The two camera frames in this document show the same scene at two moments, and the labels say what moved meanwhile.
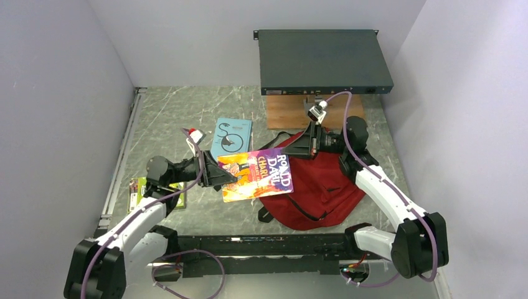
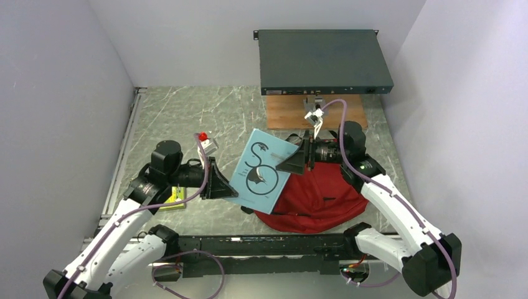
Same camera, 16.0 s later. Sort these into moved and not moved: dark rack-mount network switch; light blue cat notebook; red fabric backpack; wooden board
Moved: light blue cat notebook; red fabric backpack
Not moved: dark rack-mount network switch; wooden board
